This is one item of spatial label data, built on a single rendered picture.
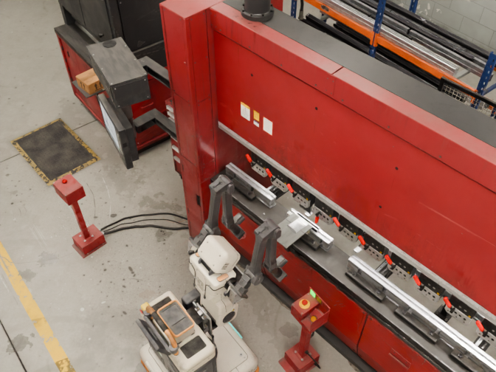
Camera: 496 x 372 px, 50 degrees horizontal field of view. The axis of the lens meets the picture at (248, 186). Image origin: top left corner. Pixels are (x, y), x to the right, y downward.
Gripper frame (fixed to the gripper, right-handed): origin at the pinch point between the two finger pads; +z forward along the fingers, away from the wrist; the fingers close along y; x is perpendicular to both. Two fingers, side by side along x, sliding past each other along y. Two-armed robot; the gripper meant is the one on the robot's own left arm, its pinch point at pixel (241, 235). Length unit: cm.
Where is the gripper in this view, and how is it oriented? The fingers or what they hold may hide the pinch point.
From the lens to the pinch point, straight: 366.8
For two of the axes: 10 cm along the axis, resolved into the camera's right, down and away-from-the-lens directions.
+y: -6.2, -5.8, 5.4
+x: -7.0, 7.1, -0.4
